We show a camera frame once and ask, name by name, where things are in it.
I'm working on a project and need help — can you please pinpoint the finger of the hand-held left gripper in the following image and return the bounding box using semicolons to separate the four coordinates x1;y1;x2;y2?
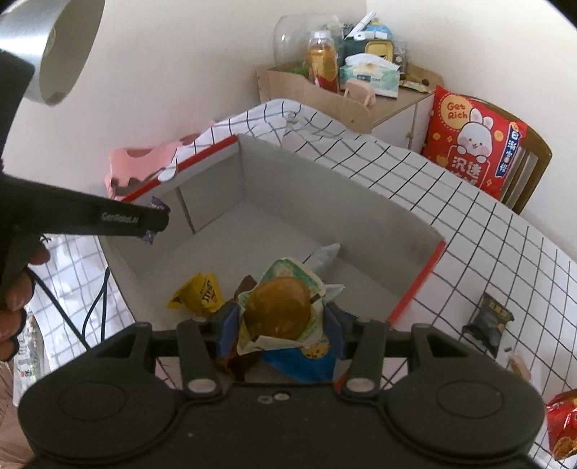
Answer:
27;183;170;238

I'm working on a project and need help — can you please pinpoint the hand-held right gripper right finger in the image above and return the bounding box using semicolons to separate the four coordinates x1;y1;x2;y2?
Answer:
325;302;490;399

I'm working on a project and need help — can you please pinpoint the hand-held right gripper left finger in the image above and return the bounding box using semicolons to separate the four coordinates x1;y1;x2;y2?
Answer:
85;301;242;398

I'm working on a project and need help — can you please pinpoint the brown cookie packet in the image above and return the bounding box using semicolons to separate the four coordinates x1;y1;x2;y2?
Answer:
215;275;267;380

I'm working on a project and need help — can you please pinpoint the yellow candy packet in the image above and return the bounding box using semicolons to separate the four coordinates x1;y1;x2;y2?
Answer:
168;273;225;314

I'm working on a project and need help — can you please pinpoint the purple candy packet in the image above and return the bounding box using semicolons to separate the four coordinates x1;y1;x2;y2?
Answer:
142;196;171;244

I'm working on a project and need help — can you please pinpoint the round yellow pastry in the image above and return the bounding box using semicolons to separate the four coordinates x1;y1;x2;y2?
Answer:
237;257;345;355

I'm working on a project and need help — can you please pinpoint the blue cookie packet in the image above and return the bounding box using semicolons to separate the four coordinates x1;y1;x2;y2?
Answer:
261;284;345;384

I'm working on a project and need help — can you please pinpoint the white and red snack packet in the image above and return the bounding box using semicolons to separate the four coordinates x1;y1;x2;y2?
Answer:
301;242;342;277

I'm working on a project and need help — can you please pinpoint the red cardboard box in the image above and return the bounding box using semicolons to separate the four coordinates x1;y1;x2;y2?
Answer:
97;134;447;384

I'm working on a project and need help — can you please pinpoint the black snack packet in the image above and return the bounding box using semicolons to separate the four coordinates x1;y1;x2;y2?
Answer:
462;292;515;359

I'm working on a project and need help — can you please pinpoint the orange-red chips bag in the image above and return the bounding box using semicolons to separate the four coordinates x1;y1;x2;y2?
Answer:
546;390;577;461

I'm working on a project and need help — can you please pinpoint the person's left hand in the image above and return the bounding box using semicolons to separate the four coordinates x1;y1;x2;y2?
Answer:
0;244;51;361

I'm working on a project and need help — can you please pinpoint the pink printed cloth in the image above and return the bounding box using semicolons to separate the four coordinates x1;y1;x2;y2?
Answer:
105;133;201;201

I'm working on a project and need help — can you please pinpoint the clear printed plastic bottle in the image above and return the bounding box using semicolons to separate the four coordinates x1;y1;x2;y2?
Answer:
13;307;46;407

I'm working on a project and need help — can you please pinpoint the silver lamp shade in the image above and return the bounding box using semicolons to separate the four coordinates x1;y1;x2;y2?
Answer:
0;0;105;107

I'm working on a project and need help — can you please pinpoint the white checked tablecloth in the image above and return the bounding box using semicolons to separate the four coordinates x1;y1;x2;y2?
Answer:
27;98;577;465

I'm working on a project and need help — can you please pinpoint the small tan candy wrapper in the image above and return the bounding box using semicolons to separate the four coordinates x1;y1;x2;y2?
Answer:
507;352;533;384

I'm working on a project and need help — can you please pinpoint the light wooden side cabinet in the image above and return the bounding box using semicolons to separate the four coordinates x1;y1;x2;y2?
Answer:
256;63;445;152

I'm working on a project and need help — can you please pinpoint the red rabbit print cushion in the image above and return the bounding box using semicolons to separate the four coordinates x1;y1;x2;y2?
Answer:
422;85;528;201

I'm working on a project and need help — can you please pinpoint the pink small stool toy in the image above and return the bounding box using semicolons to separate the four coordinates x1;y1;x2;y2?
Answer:
344;80;376;109

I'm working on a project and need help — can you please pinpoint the tissue pack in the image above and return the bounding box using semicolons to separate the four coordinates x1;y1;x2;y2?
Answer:
339;53;401;99

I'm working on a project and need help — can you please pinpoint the flat small packet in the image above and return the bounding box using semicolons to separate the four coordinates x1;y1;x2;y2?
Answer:
399;74;431;93

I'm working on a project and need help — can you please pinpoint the wooden chair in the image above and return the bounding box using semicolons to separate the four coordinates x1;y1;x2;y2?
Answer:
484;101;553;215

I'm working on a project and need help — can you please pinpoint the orange juice bottle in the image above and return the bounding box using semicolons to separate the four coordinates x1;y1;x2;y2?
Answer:
307;29;341;95

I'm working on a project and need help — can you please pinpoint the small clear container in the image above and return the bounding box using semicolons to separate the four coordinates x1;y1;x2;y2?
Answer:
392;40;411;73

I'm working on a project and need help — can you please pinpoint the dark green box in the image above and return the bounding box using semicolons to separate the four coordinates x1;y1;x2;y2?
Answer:
345;34;397;64

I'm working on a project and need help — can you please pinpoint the black cable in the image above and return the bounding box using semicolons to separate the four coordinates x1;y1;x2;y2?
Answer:
83;266;111;343
26;266;91;349

